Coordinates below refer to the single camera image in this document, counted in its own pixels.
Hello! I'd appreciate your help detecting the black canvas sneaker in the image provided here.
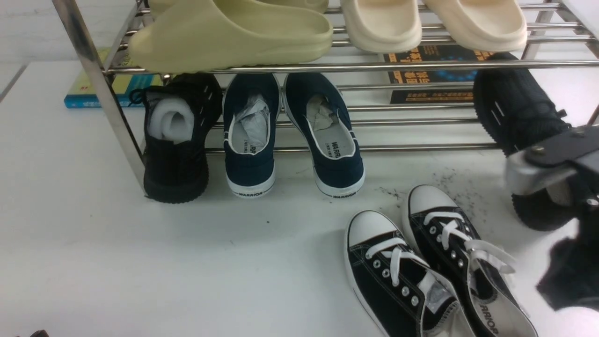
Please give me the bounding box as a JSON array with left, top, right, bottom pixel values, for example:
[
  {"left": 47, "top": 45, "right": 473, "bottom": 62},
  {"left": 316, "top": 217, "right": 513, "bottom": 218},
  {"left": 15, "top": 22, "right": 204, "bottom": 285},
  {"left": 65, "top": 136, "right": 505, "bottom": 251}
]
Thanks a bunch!
[
  {"left": 402, "top": 185, "right": 538, "bottom": 337},
  {"left": 344, "top": 210, "right": 475, "bottom": 337}
]

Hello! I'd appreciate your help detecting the stainless steel shoe rack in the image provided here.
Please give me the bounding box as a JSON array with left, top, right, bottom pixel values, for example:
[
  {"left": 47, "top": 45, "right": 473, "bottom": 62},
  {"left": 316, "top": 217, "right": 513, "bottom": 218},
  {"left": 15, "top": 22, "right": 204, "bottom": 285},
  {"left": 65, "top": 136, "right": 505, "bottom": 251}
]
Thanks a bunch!
[{"left": 52, "top": 0, "right": 598, "bottom": 188}]

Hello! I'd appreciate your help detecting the black knit sneaker left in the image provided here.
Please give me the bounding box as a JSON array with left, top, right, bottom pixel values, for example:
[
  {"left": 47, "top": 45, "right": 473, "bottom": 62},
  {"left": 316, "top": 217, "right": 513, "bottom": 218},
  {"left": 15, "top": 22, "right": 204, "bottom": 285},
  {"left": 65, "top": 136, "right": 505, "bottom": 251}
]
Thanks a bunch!
[{"left": 129, "top": 73, "right": 223, "bottom": 204}]

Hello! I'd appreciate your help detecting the cream foam slide left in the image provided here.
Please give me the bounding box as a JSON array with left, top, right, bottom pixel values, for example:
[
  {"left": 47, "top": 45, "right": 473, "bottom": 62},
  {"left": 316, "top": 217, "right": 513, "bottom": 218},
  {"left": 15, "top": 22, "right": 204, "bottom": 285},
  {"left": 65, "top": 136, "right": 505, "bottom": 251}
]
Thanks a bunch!
[{"left": 340, "top": 0, "right": 422, "bottom": 53}]

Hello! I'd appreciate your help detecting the cream foam slide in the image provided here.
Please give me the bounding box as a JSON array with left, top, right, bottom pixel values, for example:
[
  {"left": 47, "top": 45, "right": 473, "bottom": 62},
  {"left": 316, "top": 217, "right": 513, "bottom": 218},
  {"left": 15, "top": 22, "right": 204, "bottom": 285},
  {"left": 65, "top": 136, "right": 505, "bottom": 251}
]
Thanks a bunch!
[
  {"left": 340, "top": 0, "right": 422, "bottom": 53},
  {"left": 423, "top": 0, "right": 528, "bottom": 52}
]

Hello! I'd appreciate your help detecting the black knit sneaker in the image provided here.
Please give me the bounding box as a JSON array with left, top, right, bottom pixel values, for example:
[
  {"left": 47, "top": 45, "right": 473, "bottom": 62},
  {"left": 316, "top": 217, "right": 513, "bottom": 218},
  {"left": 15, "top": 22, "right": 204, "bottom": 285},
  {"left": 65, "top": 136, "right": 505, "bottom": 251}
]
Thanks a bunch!
[
  {"left": 473, "top": 68, "right": 590, "bottom": 232},
  {"left": 129, "top": 73, "right": 223, "bottom": 204}
]

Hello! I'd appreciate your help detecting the olive foam slide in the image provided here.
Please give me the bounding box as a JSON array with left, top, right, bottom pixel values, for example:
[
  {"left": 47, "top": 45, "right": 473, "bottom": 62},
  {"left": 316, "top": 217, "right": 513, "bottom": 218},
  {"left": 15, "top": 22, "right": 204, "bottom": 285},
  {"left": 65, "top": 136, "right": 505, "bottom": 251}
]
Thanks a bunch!
[
  {"left": 143, "top": 0, "right": 329, "bottom": 13},
  {"left": 128, "top": 0, "right": 333, "bottom": 74}
]

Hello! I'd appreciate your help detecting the black knit sneaker right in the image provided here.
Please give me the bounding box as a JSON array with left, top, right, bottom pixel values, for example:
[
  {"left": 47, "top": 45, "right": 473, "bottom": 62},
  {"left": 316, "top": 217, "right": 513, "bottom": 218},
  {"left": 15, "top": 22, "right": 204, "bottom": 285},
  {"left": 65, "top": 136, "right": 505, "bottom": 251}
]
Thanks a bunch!
[{"left": 473, "top": 68, "right": 590, "bottom": 232}]

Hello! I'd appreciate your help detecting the navy canvas shoe right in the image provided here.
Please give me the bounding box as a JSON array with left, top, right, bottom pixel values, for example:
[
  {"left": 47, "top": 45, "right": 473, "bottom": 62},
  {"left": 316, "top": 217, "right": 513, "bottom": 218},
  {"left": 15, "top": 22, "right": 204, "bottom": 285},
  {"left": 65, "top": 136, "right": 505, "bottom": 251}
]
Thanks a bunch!
[{"left": 283, "top": 73, "right": 365, "bottom": 198}]

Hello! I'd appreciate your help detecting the olive foam slide front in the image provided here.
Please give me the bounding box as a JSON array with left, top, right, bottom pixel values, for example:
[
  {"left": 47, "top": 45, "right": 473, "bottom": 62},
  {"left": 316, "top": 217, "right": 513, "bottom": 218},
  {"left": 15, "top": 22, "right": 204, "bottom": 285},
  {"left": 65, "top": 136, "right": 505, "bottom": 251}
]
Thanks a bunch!
[{"left": 128, "top": 0, "right": 333, "bottom": 74}]

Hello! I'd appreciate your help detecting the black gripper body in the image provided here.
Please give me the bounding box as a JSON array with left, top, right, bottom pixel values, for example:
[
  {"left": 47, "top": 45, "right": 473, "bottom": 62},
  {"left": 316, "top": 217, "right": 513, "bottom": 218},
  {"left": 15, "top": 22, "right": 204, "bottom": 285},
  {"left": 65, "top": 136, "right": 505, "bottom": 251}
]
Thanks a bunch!
[{"left": 537, "top": 208, "right": 599, "bottom": 311}]

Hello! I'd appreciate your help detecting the navy canvas shoe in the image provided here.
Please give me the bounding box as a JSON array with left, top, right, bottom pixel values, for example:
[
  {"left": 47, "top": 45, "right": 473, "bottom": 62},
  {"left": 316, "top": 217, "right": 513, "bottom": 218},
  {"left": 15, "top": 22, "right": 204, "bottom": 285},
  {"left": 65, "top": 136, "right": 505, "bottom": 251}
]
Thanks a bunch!
[
  {"left": 283, "top": 73, "right": 365, "bottom": 198},
  {"left": 222, "top": 74, "right": 283, "bottom": 198}
]

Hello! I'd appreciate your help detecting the cream foam slide right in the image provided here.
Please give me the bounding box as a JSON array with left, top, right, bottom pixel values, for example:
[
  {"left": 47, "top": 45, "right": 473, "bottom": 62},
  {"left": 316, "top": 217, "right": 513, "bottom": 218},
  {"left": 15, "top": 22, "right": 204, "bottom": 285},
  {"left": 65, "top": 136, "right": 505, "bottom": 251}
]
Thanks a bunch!
[{"left": 423, "top": 0, "right": 528, "bottom": 52}]

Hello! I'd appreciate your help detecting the yellow blue book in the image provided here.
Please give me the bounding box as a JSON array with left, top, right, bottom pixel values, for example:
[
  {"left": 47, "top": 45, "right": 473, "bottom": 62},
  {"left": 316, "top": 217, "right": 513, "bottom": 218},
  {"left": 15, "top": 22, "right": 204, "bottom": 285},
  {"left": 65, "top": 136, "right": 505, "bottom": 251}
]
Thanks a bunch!
[{"left": 63, "top": 70, "right": 163, "bottom": 109}]

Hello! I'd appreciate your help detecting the olive foam slide rear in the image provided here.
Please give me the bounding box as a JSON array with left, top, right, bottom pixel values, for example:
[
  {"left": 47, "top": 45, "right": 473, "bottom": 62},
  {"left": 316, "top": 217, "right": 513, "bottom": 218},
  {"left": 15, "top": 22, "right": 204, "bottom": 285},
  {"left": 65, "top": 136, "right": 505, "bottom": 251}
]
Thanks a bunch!
[{"left": 143, "top": 0, "right": 329, "bottom": 13}]

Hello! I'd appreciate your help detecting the black orange book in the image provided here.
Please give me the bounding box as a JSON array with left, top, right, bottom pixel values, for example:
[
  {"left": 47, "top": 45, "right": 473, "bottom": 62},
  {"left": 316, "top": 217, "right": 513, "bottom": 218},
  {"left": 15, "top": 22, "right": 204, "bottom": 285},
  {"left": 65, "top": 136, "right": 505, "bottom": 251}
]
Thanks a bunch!
[{"left": 380, "top": 45, "right": 493, "bottom": 104}]

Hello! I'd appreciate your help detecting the navy canvas shoe left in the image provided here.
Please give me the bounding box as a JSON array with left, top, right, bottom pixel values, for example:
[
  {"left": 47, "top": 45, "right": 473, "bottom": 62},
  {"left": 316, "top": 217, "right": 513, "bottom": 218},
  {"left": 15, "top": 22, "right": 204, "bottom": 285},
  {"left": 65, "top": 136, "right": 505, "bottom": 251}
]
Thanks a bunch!
[{"left": 222, "top": 74, "right": 283, "bottom": 198}]

